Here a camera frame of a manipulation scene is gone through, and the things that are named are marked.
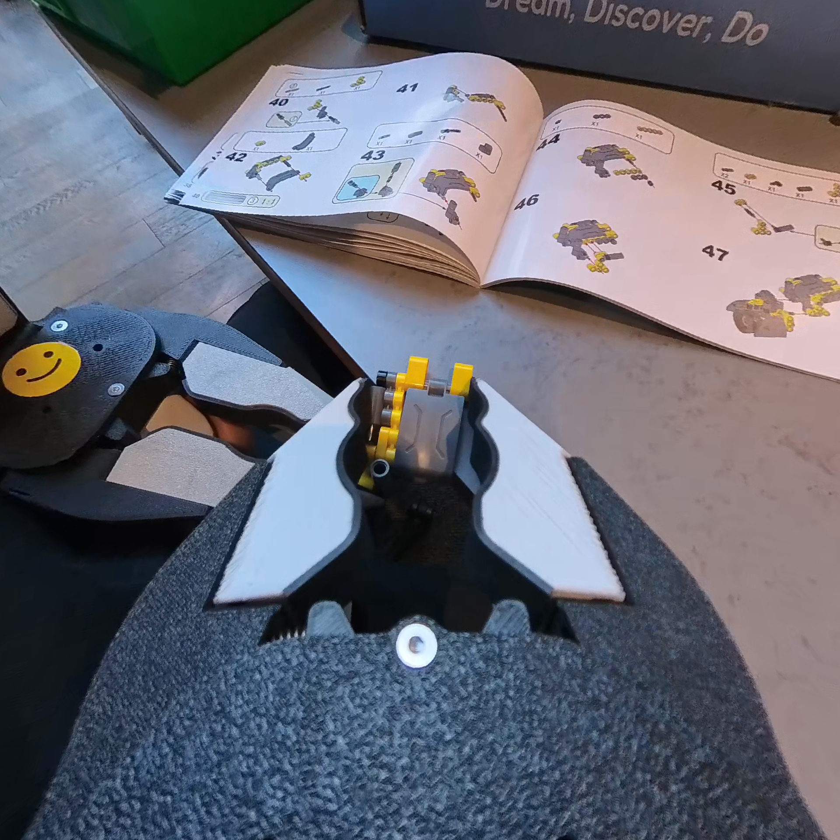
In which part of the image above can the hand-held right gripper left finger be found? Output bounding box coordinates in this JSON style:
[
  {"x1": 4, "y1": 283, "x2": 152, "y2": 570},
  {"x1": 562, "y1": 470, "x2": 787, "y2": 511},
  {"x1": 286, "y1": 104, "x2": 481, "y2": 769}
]
[{"x1": 213, "y1": 377, "x2": 368, "y2": 605}]

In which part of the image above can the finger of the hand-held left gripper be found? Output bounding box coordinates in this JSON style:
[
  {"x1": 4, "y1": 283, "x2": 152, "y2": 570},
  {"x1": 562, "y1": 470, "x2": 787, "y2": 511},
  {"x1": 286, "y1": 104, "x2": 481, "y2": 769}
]
[
  {"x1": 106, "y1": 427, "x2": 271, "y2": 508},
  {"x1": 180, "y1": 341, "x2": 333, "y2": 424}
]

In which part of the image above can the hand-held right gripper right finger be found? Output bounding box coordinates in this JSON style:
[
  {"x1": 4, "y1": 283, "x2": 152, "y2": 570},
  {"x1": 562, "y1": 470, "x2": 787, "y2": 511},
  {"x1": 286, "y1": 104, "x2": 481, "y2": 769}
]
[{"x1": 458, "y1": 378, "x2": 626, "y2": 601}]

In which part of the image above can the grey yellow brick assembly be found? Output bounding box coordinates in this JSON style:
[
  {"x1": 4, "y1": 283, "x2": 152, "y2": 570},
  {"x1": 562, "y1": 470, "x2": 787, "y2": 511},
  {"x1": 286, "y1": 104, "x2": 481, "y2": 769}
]
[{"x1": 357, "y1": 356, "x2": 475, "y2": 490}]

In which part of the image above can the instruction booklet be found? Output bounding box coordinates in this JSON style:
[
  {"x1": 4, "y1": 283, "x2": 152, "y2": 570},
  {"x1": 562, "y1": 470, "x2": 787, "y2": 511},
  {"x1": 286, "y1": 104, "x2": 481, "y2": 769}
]
[{"x1": 164, "y1": 51, "x2": 840, "y2": 383}]

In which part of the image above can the person's left hand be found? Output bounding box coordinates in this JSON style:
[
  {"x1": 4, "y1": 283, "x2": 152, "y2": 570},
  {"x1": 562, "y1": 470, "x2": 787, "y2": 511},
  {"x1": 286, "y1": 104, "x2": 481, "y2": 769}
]
[{"x1": 144, "y1": 395, "x2": 296, "y2": 457}]

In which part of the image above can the person's blue trouser leg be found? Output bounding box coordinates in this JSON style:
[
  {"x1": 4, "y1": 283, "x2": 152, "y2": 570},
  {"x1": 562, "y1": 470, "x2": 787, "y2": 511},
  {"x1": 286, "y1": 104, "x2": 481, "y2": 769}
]
[{"x1": 226, "y1": 282, "x2": 358, "y2": 403}]

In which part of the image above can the green plastic bin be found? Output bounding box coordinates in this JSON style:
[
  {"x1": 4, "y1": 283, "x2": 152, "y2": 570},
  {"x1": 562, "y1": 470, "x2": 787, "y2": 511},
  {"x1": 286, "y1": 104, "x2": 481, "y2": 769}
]
[{"x1": 33, "y1": 0, "x2": 309, "y2": 86}]

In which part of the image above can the open blue cardboard box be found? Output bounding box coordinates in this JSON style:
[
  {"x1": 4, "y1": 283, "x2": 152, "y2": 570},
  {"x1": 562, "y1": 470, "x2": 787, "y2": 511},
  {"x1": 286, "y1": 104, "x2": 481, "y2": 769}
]
[{"x1": 360, "y1": 0, "x2": 840, "y2": 112}]

